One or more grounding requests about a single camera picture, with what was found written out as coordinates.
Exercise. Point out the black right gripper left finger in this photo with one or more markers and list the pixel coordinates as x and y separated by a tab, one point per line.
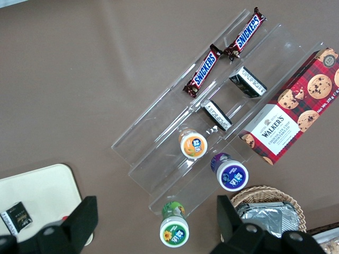
79	225

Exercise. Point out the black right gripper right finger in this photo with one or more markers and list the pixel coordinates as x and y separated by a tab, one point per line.
233	232

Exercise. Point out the aluminium foil tray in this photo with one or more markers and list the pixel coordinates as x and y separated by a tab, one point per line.
270	217

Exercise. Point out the oval tan wicker basket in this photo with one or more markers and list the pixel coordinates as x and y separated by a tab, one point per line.
265	191

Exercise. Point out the cream plastic tray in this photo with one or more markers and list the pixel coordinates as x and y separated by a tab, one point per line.
39	190

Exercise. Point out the red lid candy jar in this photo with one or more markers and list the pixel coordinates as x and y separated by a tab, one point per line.
64	218

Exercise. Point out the purple lid candy jar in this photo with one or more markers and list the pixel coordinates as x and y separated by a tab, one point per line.
231	176

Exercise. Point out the green lid candy jar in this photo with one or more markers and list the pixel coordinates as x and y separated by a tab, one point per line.
174	234

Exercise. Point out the small black carton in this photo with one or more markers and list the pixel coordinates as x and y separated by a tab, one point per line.
17	218
217	115
247	83

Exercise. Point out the orange lid candy jar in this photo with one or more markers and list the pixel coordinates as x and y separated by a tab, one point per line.
194	146

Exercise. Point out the white plastic bin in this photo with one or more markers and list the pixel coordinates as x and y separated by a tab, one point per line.
328	236

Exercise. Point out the clear cracker pack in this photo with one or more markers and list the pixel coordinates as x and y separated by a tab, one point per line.
334	248

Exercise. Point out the clear acrylic stepped shelf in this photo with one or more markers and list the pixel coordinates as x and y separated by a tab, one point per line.
159	158

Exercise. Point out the red Walkers shortbread box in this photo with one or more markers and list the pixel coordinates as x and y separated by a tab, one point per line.
286	119

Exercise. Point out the Snickers chocolate bar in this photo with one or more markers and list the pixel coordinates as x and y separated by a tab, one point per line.
247	31
204	70

